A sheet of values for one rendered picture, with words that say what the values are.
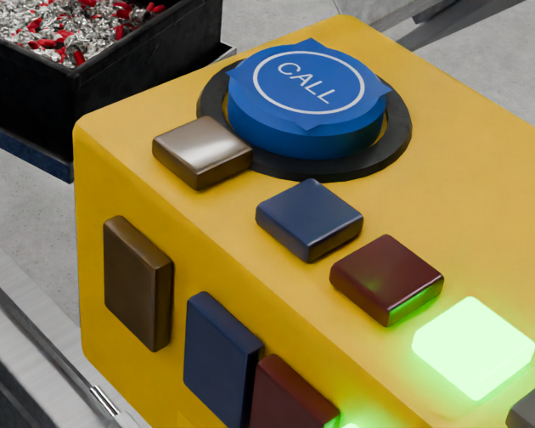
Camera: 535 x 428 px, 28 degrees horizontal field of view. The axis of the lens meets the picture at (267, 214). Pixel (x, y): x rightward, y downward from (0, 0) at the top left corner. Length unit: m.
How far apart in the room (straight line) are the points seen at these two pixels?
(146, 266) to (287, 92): 0.06
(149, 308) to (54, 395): 0.22
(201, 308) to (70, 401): 0.24
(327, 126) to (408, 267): 0.05
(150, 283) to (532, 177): 0.10
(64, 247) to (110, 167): 1.56
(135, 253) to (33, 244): 1.58
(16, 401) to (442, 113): 0.29
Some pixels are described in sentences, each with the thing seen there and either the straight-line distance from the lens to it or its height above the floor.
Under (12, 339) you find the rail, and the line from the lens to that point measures 0.51.
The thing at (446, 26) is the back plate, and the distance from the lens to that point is 0.74.
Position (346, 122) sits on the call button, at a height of 1.08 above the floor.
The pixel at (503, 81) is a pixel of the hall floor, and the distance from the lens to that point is 2.37.
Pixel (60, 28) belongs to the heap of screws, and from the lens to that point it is 0.75.
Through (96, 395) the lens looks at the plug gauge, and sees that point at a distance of 0.47.
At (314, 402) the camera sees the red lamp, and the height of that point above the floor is 1.06.
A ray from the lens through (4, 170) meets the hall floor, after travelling 1.99.
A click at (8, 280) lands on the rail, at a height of 0.86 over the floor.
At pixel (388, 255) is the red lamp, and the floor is 1.08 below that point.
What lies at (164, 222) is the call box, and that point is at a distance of 0.25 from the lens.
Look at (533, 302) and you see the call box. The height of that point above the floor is 1.07.
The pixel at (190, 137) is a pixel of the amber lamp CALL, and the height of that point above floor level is 1.08.
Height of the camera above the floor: 1.23
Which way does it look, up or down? 40 degrees down
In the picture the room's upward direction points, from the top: 6 degrees clockwise
